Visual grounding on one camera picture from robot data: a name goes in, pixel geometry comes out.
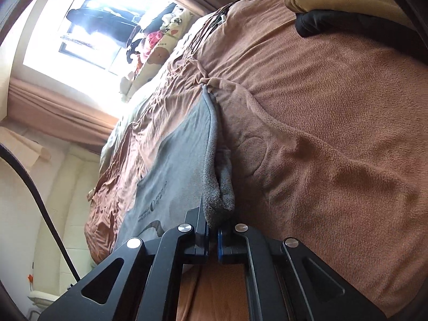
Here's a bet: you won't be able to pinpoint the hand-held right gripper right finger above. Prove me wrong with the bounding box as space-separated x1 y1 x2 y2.
217 223 388 321

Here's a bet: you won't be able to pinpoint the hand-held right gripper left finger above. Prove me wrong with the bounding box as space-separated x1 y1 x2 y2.
37 192 211 321

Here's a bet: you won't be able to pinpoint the brown satin bed sheet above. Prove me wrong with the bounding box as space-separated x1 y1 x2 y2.
83 53 208 265

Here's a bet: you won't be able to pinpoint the brown fleece blanket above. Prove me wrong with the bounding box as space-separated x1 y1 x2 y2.
174 0 428 321

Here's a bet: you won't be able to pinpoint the cream padded headboard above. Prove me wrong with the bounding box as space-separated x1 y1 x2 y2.
33 147 111 295

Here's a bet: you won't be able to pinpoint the bear print pillow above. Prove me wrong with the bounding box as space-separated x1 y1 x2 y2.
119 8 194 102

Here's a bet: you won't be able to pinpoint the hanging dark clothes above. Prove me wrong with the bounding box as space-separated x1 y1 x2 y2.
67 0 141 47

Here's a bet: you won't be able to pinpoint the black cable on bed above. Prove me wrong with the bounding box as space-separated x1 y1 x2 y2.
190 2 235 54

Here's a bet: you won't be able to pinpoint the red garment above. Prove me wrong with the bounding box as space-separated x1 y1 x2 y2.
145 30 163 49

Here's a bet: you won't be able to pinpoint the black braided cable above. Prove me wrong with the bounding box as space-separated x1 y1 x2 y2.
0 142 81 281

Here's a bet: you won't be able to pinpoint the grey fleece garment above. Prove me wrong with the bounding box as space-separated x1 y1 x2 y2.
114 85 236 251

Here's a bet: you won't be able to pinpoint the white plush toy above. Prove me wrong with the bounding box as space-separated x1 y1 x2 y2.
160 7 184 30

